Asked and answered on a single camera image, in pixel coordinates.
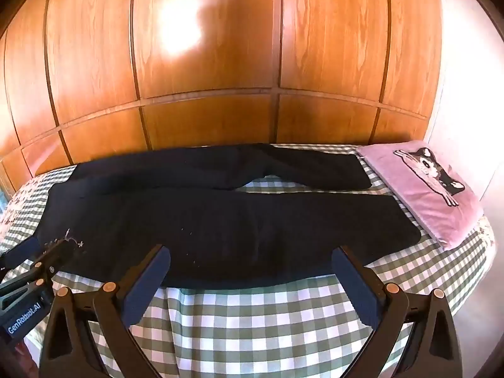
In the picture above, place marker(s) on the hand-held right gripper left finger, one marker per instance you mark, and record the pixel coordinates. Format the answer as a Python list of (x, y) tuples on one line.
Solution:
[(147, 279)]

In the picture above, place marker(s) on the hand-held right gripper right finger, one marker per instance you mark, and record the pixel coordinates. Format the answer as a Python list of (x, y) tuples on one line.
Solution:
[(352, 279)]

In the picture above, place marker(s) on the black pants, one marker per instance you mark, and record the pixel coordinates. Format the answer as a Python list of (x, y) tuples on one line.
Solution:
[(236, 224)]

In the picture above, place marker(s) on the green checked bed sheet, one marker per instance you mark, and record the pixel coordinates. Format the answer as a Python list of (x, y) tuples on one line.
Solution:
[(256, 323)]

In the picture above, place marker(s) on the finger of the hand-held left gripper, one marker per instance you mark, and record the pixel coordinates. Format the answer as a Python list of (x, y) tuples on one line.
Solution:
[(55, 254), (21, 251)]

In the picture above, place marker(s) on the wooden panelled wardrobe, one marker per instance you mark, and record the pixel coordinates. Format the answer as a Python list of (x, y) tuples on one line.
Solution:
[(220, 55)]

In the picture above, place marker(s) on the pink cat print pillow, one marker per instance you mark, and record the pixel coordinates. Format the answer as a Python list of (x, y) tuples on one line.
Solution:
[(425, 189)]

